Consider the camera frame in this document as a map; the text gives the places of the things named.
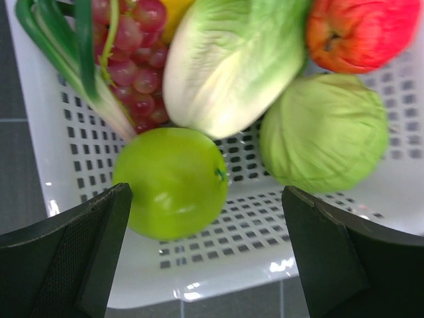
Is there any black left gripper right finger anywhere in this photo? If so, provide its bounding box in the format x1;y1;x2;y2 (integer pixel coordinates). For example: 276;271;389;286
282;186;423;317

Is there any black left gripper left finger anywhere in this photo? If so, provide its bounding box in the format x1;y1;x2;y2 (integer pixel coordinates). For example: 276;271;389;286
1;184;133;317

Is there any round green cabbage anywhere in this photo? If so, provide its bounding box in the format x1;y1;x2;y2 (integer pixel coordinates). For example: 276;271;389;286
259;74;388;193

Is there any green apple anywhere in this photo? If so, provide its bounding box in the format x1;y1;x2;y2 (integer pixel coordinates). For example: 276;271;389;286
112;128;229;241

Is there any red apple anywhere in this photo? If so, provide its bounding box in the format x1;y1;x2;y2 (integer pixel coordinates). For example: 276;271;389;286
305;1;423;74

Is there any green spring onion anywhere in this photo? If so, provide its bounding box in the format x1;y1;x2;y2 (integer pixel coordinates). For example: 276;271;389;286
15;1;136;142

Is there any white perforated plastic basket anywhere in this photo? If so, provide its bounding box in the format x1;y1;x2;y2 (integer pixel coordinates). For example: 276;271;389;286
2;1;423;309

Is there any red grape bunch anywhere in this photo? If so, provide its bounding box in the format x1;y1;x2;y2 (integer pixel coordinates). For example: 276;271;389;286
91;1;169;134

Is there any napa cabbage lettuce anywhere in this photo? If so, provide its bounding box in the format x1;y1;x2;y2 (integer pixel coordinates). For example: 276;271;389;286
163;1;311;139

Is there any yellow bell pepper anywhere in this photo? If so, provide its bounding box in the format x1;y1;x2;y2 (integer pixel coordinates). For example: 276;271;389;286
162;0;194;44

